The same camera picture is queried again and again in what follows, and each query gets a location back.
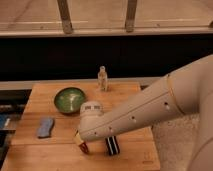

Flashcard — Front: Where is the red chili pepper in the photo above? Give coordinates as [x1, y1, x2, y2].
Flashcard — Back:
[80, 143, 89, 154]

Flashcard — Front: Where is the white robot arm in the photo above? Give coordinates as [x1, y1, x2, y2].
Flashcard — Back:
[77, 54, 213, 171]

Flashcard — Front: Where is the green ceramic bowl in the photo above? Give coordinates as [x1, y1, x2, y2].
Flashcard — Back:
[54, 87, 86, 114]

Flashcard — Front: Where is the black white striped block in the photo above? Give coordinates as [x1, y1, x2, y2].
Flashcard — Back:
[105, 136, 120, 156]

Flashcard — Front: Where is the blue sponge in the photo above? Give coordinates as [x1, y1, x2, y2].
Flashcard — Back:
[37, 117, 54, 138]

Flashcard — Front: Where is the small clear glass bottle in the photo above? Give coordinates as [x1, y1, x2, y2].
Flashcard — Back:
[98, 66, 108, 91]

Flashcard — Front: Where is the left metal window post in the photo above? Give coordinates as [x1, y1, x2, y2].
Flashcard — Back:
[57, 0, 73, 34]

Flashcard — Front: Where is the metal window post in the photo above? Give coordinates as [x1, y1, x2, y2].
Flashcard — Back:
[125, 0, 137, 32]
[57, 0, 73, 34]

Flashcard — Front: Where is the right metal window post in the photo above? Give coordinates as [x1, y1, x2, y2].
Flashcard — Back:
[125, 0, 137, 32]

